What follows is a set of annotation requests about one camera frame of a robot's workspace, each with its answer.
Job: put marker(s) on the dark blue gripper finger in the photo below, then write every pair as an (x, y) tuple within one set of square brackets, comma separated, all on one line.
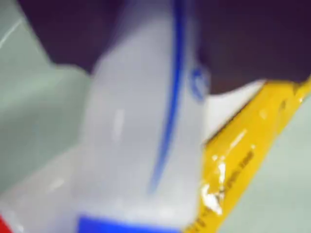
[(252, 41), (70, 31)]

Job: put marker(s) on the white pen with blue cap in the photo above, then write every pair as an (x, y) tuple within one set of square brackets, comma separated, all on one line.
[(136, 121)]

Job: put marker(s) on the pale green bowl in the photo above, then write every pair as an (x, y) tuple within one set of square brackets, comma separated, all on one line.
[(29, 109)]

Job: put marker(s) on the white flat packet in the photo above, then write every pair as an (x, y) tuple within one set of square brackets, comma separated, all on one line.
[(223, 111)]

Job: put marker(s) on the yellow plastic packet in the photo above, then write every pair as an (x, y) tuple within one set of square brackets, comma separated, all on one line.
[(255, 131)]

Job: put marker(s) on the white marker with red cap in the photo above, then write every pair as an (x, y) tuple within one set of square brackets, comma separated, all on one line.
[(29, 206)]

